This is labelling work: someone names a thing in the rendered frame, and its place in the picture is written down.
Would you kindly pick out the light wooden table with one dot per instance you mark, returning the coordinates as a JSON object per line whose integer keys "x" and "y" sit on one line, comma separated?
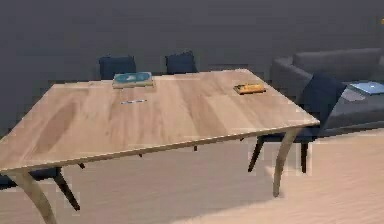
{"x": 160, "y": 116}

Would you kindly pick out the grey flat cushion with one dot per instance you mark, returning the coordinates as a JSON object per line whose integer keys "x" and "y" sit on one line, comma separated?
{"x": 352, "y": 95}

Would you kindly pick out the grey sofa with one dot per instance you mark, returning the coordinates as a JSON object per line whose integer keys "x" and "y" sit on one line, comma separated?
{"x": 346, "y": 76}

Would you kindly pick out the teal book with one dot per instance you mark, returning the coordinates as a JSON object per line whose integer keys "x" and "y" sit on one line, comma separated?
{"x": 132, "y": 79}

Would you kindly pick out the dark blue chair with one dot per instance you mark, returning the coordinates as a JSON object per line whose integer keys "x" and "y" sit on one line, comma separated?
{"x": 180, "y": 62}
{"x": 116, "y": 66}
{"x": 321, "y": 95}
{"x": 50, "y": 176}

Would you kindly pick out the silver pen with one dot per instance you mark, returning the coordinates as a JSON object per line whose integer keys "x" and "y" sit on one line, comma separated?
{"x": 133, "y": 101}

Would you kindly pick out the orange flat book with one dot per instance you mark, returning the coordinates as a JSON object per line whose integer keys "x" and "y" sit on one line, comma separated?
{"x": 249, "y": 88}

